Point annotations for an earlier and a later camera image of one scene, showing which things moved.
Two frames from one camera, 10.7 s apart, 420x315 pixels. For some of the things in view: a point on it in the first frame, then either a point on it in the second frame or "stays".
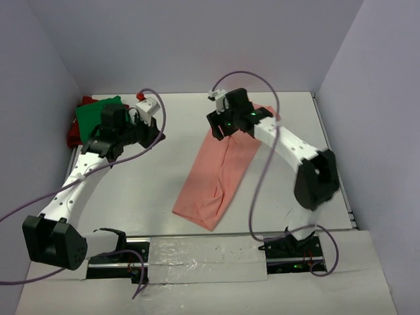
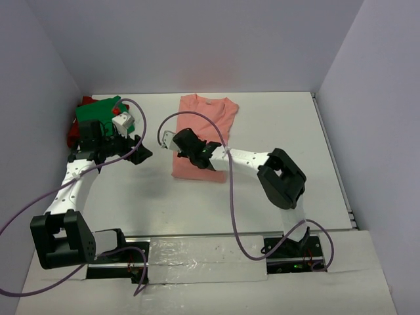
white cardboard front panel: [354, 287] stays
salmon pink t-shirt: [216, 176] -> [221, 111]
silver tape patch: [191, 260] stays
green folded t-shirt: [90, 116] stays
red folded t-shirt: [74, 136] stays
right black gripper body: [229, 120] -> [186, 155]
